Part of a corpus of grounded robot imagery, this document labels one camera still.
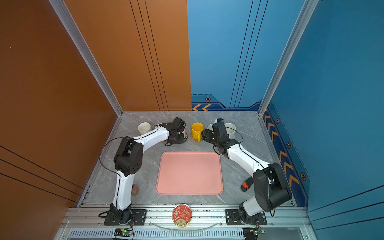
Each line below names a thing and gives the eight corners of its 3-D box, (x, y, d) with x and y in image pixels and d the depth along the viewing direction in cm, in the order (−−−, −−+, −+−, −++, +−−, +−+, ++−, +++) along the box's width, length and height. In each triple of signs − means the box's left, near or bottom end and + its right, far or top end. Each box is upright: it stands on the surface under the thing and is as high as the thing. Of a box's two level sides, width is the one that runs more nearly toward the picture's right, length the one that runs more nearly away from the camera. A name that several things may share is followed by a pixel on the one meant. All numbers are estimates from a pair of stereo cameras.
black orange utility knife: (244, 192, 83) (245, 191, 81) (239, 187, 85) (240, 185, 83) (254, 182, 87) (256, 180, 85) (249, 177, 89) (250, 175, 87)
